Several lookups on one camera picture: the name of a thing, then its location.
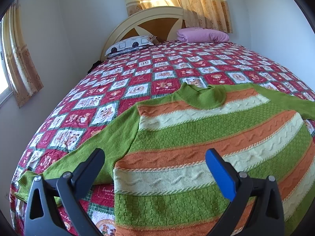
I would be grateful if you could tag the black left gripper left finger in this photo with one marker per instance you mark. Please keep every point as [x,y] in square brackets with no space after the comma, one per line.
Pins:
[42,215]

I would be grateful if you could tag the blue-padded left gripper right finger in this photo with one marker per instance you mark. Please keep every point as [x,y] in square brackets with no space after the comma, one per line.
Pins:
[266,217]

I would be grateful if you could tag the green orange striped knit sweater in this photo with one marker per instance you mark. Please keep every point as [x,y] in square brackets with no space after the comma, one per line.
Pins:
[155,155]

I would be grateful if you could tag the red patchwork teddy bear quilt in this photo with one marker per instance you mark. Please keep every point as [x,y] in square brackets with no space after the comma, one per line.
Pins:
[123,81]

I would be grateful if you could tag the sliding side window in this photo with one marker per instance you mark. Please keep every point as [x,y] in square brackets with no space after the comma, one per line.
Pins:
[5,86]

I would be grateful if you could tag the yellow curtain at side window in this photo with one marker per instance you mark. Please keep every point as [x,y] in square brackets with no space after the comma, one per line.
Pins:
[23,76]

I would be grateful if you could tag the black item beside bed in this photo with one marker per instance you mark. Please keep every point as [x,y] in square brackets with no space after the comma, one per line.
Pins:
[96,64]

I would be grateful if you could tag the pink pillow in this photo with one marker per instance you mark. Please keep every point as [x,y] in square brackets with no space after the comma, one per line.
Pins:
[201,35]

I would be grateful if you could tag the white car print pillow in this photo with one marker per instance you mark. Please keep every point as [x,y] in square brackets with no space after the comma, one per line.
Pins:
[131,44]

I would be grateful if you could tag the cream and brown wooden headboard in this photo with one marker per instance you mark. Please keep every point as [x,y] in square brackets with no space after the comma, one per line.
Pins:
[162,22]

